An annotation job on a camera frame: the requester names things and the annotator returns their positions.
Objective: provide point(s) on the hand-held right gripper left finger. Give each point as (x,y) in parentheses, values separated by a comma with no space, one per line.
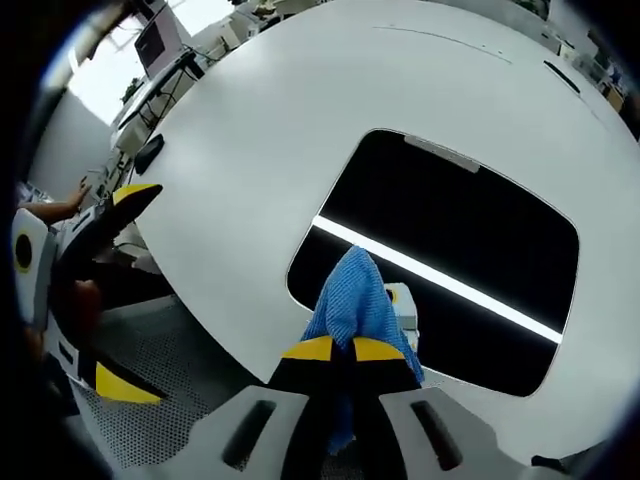
(260,435)

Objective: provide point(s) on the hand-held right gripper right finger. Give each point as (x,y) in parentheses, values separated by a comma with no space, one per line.
(400,430)

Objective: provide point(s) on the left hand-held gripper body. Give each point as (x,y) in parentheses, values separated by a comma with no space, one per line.
(42,280)

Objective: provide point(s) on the blue cleaning cloth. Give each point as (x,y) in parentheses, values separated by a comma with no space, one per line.
(350,300)

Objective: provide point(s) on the dark mirror with white frame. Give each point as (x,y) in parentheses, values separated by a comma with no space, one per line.
(450,225)

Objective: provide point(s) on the person's left hand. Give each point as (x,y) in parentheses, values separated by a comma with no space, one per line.
(89,310)

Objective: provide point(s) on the grey mesh office chair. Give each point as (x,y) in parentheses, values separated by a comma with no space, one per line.
(150,350)

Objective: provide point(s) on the small black device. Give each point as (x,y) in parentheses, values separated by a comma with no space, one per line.
(149,152)

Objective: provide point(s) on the green potted plant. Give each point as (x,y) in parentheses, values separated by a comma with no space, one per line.
(131,89)

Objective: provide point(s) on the black folding stand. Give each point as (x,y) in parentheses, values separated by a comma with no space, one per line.
(160,90)

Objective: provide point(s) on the laptop screen on stand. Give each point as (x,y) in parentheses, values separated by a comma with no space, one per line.
(157,42)

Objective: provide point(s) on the black remote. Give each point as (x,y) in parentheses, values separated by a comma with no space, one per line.
(561,76)

